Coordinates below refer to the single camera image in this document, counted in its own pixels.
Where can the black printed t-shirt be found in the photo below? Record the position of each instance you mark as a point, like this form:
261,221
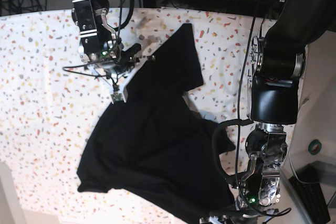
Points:
153,145

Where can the black keyboard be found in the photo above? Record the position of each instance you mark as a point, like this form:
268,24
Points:
309,191

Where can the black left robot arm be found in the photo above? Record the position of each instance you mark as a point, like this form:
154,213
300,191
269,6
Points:
278,60

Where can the terrazzo pattern tablecloth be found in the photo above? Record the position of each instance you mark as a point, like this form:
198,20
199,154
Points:
47,114

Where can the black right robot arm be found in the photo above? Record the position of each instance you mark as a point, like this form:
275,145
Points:
90,16

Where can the green tape roll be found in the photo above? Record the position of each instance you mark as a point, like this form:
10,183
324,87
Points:
315,147

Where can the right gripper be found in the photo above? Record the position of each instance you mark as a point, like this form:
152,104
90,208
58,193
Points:
116,66

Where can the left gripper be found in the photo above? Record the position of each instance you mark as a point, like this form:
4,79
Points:
234,214

